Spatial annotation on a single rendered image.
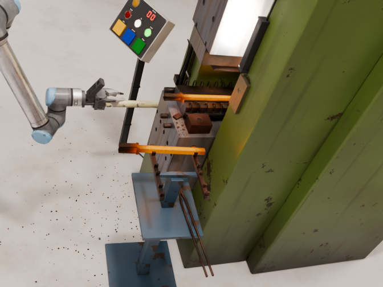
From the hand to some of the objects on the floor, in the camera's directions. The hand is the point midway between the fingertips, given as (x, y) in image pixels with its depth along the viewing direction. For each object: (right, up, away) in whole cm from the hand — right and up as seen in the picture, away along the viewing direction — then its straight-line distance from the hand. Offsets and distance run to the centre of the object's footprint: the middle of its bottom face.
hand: (122, 95), depth 227 cm
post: (-18, -27, +114) cm, 118 cm away
